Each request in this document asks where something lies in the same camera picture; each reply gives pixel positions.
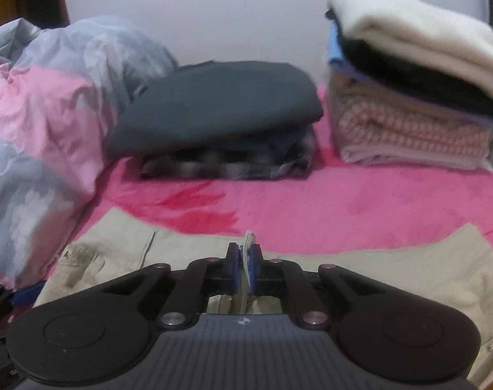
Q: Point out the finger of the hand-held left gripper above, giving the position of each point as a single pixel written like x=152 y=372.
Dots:
x=27 y=295

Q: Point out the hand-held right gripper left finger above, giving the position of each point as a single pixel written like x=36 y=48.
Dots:
x=233 y=270

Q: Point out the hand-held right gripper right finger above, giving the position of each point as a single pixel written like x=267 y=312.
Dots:
x=253 y=270

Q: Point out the beige pants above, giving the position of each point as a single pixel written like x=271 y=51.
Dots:
x=392 y=276

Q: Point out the pink floral bed blanket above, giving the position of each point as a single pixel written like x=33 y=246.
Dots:
x=331 y=203

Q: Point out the dark grey folded garment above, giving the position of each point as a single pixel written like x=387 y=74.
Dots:
x=214 y=105

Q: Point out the pink grey floral duvet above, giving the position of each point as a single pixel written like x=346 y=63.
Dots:
x=39 y=130

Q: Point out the pink patterned folded blanket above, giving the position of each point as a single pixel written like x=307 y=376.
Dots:
x=392 y=130

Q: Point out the blue folded garment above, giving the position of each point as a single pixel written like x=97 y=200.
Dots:
x=335 y=53

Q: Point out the black folded garment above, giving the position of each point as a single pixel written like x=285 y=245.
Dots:
x=392 y=73

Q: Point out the cream folded garment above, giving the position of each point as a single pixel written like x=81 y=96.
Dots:
x=453 y=69

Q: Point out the white folded sweater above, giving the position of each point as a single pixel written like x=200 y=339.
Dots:
x=392 y=16

